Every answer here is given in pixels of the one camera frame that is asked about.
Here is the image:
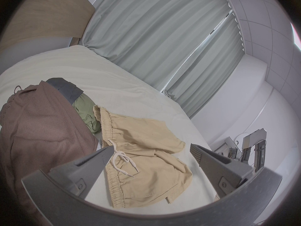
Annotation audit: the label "bed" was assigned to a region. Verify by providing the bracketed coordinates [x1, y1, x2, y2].
[0, 0, 220, 215]

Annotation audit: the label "green and black garment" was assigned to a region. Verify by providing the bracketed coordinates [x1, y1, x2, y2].
[46, 77, 102, 134]

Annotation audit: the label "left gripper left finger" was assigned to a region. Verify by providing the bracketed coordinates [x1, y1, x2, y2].
[49, 146, 115, 200]

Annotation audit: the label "brown shorts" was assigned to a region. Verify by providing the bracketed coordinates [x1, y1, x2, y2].
[0, 80, 99, 221]

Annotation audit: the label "tan shorts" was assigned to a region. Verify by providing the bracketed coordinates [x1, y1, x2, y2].
[93, 105, 193, 208]

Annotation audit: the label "pale green curtain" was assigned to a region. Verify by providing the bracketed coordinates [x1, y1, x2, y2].
[162, 11, 246, 119]
[80, 0, 234, 93]

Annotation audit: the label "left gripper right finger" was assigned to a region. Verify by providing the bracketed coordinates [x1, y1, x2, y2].
[190, 143, 252, 200]

